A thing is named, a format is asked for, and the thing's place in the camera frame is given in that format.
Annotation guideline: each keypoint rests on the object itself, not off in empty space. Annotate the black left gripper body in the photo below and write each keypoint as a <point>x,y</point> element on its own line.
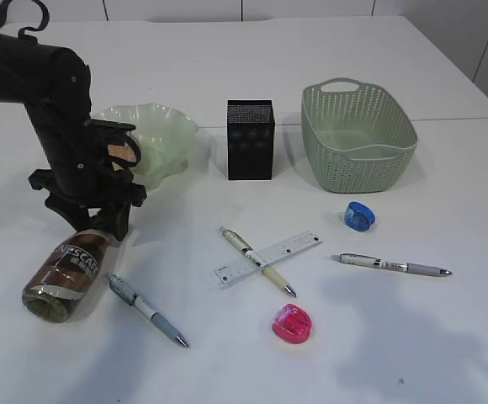
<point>78,172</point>

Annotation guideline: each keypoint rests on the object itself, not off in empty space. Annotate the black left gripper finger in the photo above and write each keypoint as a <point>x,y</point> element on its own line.
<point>114,219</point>
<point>74,214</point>

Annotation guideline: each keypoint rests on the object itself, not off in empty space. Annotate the golden bread roll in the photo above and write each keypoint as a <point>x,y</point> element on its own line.
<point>123,157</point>

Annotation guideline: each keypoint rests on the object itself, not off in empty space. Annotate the brown Nescafe coffee bottle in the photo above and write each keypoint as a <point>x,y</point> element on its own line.
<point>66,276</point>

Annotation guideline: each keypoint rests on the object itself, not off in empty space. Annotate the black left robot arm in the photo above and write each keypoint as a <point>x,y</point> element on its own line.
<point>51,82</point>

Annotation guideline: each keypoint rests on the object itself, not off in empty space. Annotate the white pen grey grip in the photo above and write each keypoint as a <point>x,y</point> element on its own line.
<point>133,298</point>

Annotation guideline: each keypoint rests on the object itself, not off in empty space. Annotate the green glass ruffled plate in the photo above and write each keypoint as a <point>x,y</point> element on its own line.
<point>165,136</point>

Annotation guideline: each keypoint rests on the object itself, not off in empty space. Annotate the cream barrel pen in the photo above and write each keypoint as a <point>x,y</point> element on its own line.
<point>247,251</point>

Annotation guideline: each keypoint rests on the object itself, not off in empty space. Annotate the black mesh pen holder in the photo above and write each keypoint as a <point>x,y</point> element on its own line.
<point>250,139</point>

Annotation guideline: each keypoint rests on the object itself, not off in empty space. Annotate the pink pencil sharpener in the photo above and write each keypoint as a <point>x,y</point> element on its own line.
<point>292,324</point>

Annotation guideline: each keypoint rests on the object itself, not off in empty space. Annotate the blue pencil sharpener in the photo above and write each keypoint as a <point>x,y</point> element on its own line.
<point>358,217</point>

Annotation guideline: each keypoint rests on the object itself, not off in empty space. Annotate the white grey pen right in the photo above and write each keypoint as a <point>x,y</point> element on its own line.
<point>379,263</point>

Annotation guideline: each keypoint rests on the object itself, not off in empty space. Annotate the green plastic woven basket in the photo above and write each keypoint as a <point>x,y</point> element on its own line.
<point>357,137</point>

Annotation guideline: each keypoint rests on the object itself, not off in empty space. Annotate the clear plastic ruler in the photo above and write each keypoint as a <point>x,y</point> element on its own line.
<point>233,273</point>

